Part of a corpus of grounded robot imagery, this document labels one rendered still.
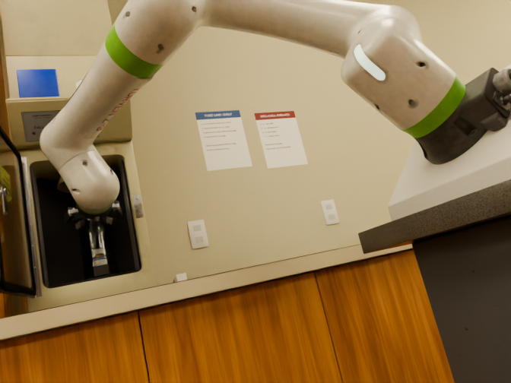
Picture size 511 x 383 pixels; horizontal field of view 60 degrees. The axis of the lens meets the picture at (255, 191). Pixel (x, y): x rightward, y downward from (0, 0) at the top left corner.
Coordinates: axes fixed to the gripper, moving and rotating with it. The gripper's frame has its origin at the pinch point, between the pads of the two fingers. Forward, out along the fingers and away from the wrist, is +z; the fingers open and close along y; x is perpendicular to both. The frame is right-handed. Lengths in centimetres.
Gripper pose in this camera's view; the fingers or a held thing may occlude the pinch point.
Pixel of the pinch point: (93, 220)
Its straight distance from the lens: 144.5
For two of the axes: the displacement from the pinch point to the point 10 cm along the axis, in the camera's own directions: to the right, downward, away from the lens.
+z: -3.4, 2.9, 9.0
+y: -9.1, 1.2, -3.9
